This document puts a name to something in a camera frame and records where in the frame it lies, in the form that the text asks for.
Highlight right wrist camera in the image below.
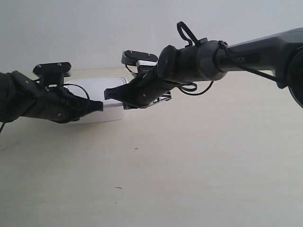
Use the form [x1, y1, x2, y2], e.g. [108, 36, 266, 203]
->
[121, 50, 158, 71]

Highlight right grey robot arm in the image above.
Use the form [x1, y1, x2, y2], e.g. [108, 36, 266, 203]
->
[104, 28, 303, 109]

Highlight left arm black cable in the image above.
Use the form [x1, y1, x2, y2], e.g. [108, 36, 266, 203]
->
[0, 84, 90, 135]

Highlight white lidded plastic container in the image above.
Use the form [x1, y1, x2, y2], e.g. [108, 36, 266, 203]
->
[63, 76, 130, 125]

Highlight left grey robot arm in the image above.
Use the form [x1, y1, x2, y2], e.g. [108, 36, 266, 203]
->
[0, 71, 103, 124]

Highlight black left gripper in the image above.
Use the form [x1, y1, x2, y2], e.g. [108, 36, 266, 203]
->
[21, 82, 103, 123]

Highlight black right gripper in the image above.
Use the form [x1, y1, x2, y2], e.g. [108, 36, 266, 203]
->
[104, 70, 180, 110]

